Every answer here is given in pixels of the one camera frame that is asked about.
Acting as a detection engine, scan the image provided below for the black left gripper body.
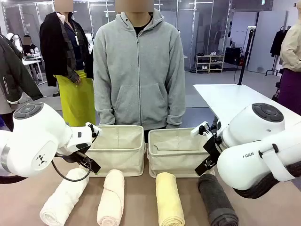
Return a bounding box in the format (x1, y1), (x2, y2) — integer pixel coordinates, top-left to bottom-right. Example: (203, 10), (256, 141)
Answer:
(56, 151), (93, 166)

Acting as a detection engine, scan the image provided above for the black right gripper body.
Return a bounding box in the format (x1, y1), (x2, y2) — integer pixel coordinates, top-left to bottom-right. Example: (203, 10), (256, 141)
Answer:
(203, 134), (223, 158)

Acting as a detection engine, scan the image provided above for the dark grey towel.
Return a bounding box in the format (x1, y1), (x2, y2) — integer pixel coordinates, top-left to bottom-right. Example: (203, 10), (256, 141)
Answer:
(197, 173), (239, 226)

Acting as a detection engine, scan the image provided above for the white towel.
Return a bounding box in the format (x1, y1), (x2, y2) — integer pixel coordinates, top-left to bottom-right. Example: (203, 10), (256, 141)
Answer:
(39, 167), (90, 226)

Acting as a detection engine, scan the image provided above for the beige fabric basket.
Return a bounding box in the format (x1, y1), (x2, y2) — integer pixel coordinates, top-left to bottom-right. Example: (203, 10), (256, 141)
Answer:
(147, 127), (216, 179)
(85, 125), (147, 178)

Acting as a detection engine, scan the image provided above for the pale pink rolled towel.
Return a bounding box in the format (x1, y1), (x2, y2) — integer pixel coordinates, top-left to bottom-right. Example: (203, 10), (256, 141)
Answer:
(96, 169), (126, 226)

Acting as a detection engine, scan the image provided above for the pale yellow rolled towel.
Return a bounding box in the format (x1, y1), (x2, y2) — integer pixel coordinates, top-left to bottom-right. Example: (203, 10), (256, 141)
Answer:
(155, 172), (186, 226)

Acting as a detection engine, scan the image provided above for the white side table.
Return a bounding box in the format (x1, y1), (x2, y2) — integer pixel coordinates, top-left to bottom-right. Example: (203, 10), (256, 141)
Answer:
(193, 83), (301, 131)

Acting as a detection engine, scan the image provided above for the person in yellow skirt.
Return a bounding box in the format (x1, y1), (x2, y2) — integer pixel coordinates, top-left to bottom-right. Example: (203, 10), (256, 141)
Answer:
(39, 0), (97, 128)

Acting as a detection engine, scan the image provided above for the wooden shoe rack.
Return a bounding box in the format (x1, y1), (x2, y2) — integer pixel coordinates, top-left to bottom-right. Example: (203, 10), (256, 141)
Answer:
(195, 54), (225, 74)

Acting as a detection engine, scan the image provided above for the black suitcase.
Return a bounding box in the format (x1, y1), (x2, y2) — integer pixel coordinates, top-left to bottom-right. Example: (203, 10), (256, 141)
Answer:
(224, 47), (243, 66)

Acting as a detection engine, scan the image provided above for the black clothes rack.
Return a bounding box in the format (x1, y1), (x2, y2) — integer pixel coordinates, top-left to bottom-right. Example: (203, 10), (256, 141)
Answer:
(265, 25), (293, 77)

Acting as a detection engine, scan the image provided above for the person in grey hoodie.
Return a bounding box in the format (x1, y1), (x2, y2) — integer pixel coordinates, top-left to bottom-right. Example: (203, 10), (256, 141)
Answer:
(92, 0), (187, 137)

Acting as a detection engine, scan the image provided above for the person in dark green jacket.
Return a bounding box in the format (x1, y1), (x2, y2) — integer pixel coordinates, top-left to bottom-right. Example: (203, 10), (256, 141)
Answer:
(0, 32), (45, 132)

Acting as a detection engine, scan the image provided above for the white background desk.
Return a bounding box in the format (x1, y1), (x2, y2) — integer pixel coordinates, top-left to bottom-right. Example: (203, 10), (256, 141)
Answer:
(21, 55), (45, 83)

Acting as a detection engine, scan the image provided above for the person in beige jacket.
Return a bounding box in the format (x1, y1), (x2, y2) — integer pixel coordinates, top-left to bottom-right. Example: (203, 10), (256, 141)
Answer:
(277, 0), (301, 112)

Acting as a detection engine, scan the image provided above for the seated person in black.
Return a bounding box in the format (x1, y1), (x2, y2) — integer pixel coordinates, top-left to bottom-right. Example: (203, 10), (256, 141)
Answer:
(22, 34), (40, 57)

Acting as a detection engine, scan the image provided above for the black hanging garment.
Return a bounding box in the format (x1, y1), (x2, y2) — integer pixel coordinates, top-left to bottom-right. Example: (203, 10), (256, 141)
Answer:
(269, 29), (289, 57)

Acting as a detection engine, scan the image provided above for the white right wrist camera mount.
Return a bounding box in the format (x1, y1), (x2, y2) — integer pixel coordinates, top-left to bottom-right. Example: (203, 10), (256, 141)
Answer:
(190, 121), (209, 137)

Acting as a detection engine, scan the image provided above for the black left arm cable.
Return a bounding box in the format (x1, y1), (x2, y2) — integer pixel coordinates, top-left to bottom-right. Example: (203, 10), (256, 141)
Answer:
(51, 154), (93, 182)

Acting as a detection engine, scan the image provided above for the black right arm cable sleeve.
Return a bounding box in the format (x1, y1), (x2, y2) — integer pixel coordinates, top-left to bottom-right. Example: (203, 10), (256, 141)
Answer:
(231, 161), (301, 200)

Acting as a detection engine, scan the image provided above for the black camera stand pole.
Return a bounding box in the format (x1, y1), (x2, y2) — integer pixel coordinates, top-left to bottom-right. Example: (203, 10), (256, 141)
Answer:
(238, 26), (257, 86)

